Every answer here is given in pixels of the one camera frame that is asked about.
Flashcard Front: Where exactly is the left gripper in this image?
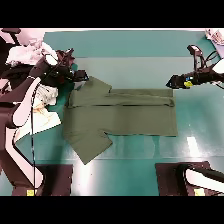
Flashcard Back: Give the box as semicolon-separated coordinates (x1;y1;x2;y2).
71;69;90;83

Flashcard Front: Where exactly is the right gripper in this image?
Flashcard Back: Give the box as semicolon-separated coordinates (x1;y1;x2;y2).
165;73;195;90

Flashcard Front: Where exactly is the green T-shirt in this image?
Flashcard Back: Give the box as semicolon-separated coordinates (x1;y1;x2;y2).
62;75;179;166

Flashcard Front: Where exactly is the white printed garment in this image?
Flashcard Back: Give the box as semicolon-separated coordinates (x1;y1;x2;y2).
13;84;63;143

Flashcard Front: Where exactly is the heap of clothes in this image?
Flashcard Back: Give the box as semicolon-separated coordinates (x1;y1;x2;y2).
0;28;60;90

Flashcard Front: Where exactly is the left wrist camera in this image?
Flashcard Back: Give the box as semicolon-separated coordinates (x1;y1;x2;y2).
56;48;76;69

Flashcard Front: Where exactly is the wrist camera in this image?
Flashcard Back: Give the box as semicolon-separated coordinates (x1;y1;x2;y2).
186;44;206;73
56;48;76;69

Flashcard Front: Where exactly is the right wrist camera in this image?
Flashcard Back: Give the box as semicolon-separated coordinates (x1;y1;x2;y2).
186;44;206;73

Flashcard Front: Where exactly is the black cable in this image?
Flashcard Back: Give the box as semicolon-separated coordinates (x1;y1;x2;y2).
29;83;38;192
203;49;221;69

